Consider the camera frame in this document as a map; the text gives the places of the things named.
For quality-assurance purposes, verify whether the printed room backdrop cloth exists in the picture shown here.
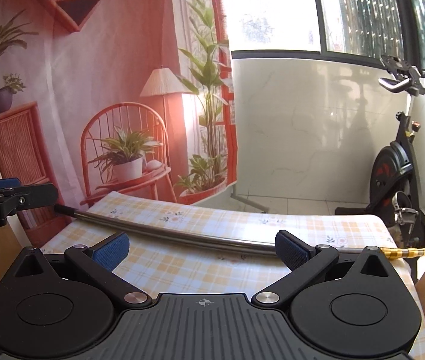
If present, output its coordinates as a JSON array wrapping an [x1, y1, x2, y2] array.
[[0, 0, 240, 248]]

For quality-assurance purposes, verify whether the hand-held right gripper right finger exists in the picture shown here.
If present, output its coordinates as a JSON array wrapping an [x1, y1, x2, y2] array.
[[251, 229, 392, 311]]

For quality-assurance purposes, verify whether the yellow plaid floral tablecloth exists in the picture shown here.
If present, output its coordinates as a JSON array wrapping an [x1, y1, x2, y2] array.
[[40, 191, 425, 360]]

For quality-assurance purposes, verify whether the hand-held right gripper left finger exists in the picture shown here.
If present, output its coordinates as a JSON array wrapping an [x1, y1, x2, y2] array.
[[12, 232, 153, 311]]

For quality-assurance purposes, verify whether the long metal pole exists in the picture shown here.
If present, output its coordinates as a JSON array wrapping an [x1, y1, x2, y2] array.
[[54, 204, 425, 260]]

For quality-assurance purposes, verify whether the black exercise bike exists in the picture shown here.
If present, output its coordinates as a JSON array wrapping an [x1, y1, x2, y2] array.
[[334, 54, 425, 284]]

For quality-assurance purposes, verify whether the grey backdrop stand foot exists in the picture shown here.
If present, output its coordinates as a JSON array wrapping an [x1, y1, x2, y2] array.
[[230, 191, 270, 214]]

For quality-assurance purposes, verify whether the window with dark frame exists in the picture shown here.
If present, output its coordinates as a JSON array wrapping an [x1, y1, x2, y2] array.
[[220, 0, 425, 83]]

